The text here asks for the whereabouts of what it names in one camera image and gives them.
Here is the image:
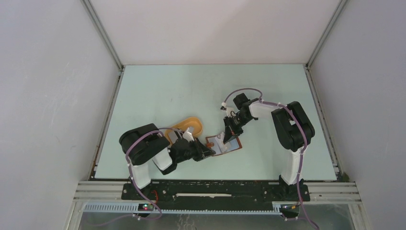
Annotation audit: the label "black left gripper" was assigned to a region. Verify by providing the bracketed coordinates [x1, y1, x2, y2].
[176, 137, 216, 163]

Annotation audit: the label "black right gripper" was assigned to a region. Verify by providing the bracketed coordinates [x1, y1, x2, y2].
[223, 114, 251, 144]

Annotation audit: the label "brown leather card holder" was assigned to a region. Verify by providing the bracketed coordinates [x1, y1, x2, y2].
[205, 132, 242, 156]

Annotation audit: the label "white striped credit cards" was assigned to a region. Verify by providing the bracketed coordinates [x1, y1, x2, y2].
[215, 132, 232, 153]

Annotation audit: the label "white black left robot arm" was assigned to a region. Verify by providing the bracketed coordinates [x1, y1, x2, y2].
[119, 123, 215, 200]

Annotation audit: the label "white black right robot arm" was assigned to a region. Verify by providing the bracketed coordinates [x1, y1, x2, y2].
[220, 93, 315, 200]

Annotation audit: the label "orange plastic tray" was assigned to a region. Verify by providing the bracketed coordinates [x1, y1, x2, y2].
[164, 117, 203, 144]

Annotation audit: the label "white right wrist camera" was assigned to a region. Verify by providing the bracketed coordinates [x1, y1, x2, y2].
[220, 102, 234, 117]

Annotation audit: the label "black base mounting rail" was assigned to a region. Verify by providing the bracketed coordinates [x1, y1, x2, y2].
[121, 179, 311, 211]

